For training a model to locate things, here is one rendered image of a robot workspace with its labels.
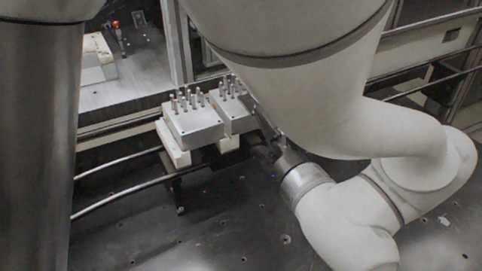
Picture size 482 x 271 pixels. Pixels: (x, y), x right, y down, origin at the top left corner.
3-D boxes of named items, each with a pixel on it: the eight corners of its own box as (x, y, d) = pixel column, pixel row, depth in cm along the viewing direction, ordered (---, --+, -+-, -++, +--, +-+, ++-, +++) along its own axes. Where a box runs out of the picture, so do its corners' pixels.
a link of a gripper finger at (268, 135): (272, 159, 68) (273, 156, 67) (248, 111, 72) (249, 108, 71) (289, 153, 70) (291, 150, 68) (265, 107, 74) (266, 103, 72)
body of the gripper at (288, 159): (312, 187, 69) (287, 157, 75) (318, 156, 63) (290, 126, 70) (279, 200, 66) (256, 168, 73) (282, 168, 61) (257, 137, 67)
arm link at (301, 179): (342, 174, 60) (321, 152, 64) (296, 192, 56) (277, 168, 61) (334, 208, 65) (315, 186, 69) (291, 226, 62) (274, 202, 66)
